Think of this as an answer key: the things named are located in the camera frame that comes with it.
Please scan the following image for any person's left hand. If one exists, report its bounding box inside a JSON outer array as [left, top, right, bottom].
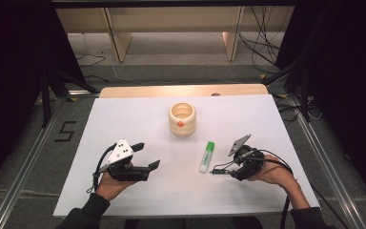
[[94, 171, 137, 202]]

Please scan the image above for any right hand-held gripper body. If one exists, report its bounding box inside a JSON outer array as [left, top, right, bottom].
[[228, 134, 265, 182]]

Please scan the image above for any green highlighter pen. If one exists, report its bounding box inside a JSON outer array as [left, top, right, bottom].
[[198, 140, 215, 174]]

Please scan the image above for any thin black floor cable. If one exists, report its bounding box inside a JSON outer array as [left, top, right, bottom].
[[76, 52, 108, 68]]

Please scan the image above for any wooden table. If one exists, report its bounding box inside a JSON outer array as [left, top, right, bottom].
[[98, 83, 270, 99]]

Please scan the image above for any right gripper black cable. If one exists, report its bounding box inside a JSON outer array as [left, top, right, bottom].
[[256, 148, 295, 229]]

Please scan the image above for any bundle of black cables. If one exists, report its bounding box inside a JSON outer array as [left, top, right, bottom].
[[237, 6, 287, 74]]

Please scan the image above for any white board table cover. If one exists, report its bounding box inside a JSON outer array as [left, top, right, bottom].
[[52, 94, 322, 219]]

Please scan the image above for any black metal stand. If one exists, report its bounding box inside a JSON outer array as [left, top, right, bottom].
[[261, 60, 313, 123]]

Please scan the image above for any beige wooden desk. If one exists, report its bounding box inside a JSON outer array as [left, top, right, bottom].
[[55, 6, 296, 63]]

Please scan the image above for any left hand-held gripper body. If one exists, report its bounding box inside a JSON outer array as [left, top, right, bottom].
[[99, 138, 151, 183]]

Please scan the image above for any person's right hand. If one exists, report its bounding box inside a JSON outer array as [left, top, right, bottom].
[[247, 155, 299, 192]]

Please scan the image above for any black overhead frame bar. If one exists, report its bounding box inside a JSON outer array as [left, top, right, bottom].
[[51, 0, 299, 9]]

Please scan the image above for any black curtain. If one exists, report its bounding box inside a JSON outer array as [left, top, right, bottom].
[[275, 0, 366, 204], [0, 0, 87, 198]]

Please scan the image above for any cream ribbed pen holder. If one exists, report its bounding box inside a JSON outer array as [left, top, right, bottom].
[[168, 101, 197, 137]]

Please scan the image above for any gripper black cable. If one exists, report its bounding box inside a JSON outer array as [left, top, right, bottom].
[[86, 143, 117, 194], [256, 148, 295, 229]]

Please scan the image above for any black tripod stand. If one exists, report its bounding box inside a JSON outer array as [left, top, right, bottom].
[[39, 68, 99, 128]]

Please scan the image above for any aluminium floor rail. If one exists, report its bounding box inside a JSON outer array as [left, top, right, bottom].
[[0, 94, 74, 229], [287, 94, 366, 229]]

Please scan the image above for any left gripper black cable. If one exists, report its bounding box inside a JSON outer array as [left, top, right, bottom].
[[86, 143, 117, 194]]

